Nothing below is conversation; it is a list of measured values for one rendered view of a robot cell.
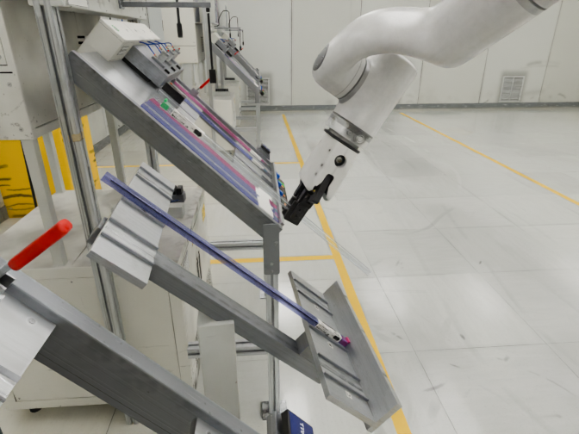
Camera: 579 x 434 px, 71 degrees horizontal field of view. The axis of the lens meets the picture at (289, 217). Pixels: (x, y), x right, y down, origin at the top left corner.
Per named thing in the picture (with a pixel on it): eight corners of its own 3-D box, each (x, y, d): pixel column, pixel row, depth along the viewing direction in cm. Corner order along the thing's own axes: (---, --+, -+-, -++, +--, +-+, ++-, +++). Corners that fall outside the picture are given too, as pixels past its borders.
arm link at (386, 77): (338, 114, 66) (380, 143, 69) (387, 39, 62) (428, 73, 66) (323, 105, 73) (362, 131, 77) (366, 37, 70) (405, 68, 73)
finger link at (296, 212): (320, 201, 72) (300, 232, 73) (316, 195, 75) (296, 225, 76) (306, 193, 71) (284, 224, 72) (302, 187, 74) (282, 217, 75)
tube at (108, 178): (342, 342, 77) (346, 338, 77) (345, 347, 76) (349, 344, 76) (102, 176, 58) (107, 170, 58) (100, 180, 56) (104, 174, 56)
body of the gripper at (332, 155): (371, 153, 68) (333, 207, 71) (353, 139, 78) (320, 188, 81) (336, 130, 66) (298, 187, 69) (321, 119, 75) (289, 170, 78)
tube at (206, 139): (158, 106, 64) (164, 100, 64) (160, 104, 66) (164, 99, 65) (367, 275, 84) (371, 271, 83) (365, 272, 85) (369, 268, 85)
